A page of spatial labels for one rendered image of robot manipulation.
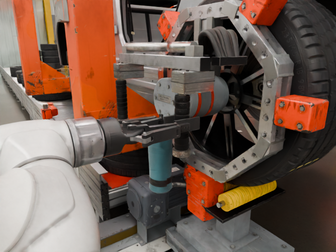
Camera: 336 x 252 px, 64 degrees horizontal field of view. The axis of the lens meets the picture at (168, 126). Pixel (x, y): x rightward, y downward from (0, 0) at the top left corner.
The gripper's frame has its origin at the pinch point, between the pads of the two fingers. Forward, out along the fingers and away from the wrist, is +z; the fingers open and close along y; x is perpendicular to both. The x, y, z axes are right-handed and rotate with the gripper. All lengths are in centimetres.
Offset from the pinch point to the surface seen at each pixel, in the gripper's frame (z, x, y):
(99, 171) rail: 3, -44, -73
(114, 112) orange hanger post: 8, -11, -59
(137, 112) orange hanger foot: 20, -13, -62
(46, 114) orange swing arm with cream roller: -2, -36, -181
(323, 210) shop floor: 128, -83, -19
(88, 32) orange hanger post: -1, 22, -60
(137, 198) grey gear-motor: 9, -46, -44
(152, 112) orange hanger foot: 28, -14, -62
